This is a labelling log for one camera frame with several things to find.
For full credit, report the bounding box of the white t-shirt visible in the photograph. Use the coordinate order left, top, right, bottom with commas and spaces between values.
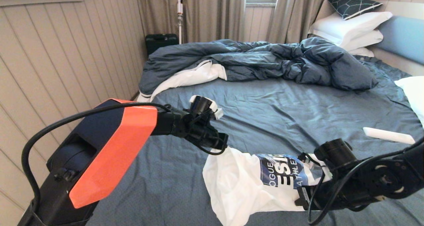
203, 146, 332, 226

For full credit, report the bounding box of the blue patterned bed sheet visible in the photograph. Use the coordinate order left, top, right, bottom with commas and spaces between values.
84, 55, 424, 226

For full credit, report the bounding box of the long white remote control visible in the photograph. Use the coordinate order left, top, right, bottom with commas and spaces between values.
363, 127, 416, 145

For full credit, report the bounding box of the blue duvet with white lining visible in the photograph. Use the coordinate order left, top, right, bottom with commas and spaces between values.
136, 37, 379, 120

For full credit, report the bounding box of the black suitcase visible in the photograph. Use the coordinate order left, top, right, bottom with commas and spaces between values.
145, 33, 179, 56

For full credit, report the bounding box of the wide beige curtain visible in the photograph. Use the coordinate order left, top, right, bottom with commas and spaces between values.
134, 0, 246, 44

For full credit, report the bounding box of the white stick vacuum cleaner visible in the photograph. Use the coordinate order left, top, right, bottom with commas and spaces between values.
177, 0, 184, 44

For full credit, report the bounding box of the white pillow without stack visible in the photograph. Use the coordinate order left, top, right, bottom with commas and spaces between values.
394, 76, 424, 127

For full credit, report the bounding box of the narrow beige curtain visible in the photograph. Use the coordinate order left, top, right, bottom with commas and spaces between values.
266, 0, 348, 44

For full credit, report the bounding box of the flat white pillow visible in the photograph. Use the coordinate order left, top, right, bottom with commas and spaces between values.
348, 47, 375, 57

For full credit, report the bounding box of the medium white pillow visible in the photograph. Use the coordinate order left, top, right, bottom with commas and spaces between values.
341, 29, 384, 51

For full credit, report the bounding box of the large white pillow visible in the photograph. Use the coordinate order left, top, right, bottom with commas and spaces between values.
308, 11, 394, 47

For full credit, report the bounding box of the blue padded headboard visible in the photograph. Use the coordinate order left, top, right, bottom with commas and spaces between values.
376, 16, 424, 66

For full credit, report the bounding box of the dark geometric patterned cushion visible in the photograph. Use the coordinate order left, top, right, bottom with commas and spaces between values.
327, 0, 384, 20

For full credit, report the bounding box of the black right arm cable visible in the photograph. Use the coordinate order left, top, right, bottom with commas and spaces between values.
298, 137, 424, 225

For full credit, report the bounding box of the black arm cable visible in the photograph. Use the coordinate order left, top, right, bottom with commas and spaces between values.
298, 137, 424, 225
21, 102, 230, 220

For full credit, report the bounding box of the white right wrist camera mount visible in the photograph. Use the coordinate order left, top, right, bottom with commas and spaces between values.
297, 152, 332, 184

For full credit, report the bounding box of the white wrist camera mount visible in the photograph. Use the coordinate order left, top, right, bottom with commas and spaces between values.
297, 152, 332, 184
189, 95, 224, 120

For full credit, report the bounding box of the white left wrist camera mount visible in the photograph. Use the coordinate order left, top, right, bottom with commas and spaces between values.
189, 95, 224, 120

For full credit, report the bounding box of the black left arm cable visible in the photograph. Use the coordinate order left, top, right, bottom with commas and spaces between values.
21, 102, 230, 220

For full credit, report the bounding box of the beige upholstered bed frame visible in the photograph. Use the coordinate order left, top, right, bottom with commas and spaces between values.
370, 46, 424, 77

